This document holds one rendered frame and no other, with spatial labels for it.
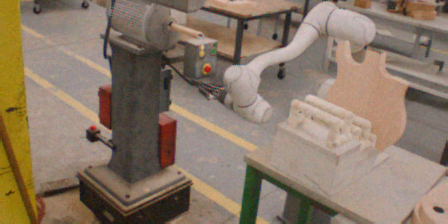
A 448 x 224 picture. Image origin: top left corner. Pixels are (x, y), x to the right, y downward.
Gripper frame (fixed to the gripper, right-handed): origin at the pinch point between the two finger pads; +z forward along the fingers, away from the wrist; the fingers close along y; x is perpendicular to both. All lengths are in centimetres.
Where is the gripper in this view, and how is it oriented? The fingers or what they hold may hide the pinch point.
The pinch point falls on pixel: (197, 83)
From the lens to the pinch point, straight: 208.2
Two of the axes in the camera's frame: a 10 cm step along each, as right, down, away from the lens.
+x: 0.1, -8.9, -4.6
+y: 6.7, -3.3, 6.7
